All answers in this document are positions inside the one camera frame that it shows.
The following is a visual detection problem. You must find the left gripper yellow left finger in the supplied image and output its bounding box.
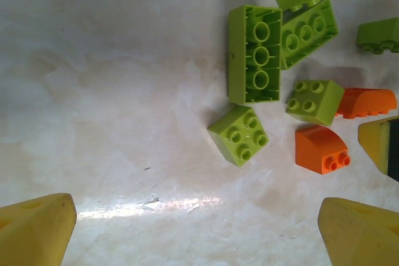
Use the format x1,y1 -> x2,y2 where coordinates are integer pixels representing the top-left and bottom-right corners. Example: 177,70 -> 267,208
0,193 -> 77,266

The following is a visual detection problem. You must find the orange arch lego brick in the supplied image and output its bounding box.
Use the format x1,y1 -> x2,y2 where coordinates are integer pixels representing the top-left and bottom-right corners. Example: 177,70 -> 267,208
334,87 -> 398,120

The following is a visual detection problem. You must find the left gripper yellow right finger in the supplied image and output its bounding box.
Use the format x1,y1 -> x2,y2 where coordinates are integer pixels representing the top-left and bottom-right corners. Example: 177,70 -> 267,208
317,196 -> 399,266

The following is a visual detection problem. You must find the orange curved lego brick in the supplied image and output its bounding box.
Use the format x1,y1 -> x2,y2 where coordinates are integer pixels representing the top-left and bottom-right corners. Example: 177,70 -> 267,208
294,124 -> 352,175

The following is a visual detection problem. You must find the lime green square lego brick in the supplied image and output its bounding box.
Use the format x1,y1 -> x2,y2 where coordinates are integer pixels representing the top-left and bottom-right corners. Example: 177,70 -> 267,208
356,17 -> 399,55
286,78 -> 345,127
207,104 -> 270,168

